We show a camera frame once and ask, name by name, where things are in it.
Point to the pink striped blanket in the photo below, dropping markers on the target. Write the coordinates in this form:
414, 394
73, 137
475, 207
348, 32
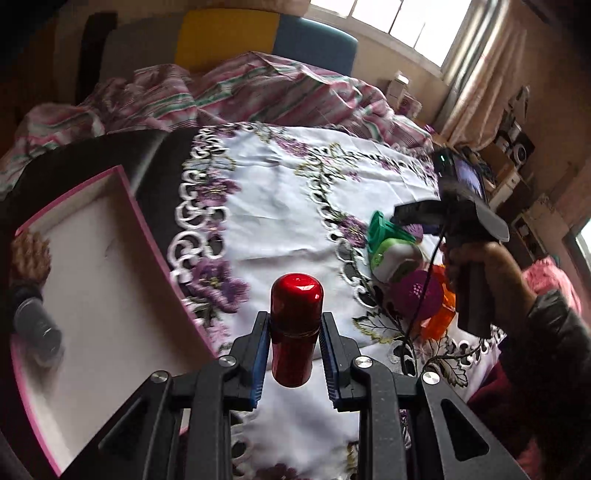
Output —
258, 87

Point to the colour panel headboard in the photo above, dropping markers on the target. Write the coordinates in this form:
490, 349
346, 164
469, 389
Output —
226, 39

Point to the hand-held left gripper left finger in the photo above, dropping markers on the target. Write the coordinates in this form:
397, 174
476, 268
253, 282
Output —
259, 360

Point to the person's right forearm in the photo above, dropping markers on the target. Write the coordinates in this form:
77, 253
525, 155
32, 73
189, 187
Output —
554, 360

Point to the red metal bottle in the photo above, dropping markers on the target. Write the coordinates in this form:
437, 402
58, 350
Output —
295, 323

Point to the person's right hand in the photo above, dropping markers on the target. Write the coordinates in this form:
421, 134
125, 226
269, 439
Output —
505, 272

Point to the magenta toy strainer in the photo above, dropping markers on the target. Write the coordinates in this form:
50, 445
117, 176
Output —
415, 293

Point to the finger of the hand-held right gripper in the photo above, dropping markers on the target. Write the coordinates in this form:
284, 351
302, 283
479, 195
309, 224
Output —
418, 212

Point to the cluttered wooden desk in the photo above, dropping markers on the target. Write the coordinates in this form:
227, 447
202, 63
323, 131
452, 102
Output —
505, 180

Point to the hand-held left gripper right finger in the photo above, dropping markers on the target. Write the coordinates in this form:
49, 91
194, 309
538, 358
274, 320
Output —
329, 360

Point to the pink printed box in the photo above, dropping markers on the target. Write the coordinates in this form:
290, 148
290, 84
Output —
411, 106

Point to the orange plastic building block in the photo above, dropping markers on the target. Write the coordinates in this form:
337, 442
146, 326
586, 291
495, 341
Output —
438, 318

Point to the small grey clear bottle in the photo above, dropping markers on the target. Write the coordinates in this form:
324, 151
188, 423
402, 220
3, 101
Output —
37, 323

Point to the green and white toy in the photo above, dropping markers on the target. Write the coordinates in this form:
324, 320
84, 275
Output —
392, 251

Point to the pink cardboard box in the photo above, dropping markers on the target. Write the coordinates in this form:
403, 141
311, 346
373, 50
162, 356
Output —
106, 286

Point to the pink fuzzy garment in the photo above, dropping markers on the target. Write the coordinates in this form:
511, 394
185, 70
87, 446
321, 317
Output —
551, 279

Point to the white embroidered floral tablecloth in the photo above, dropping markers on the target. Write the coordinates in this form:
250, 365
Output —
277, 207

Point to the white carton box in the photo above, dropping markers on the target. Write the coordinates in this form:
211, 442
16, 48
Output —
397, 87

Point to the window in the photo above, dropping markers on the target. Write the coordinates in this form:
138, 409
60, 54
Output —
397, 18

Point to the small lilac toy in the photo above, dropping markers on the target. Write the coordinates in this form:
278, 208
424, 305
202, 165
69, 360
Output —
415, 233

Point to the beige curtain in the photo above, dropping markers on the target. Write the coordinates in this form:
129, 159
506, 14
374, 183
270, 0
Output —
485, 83

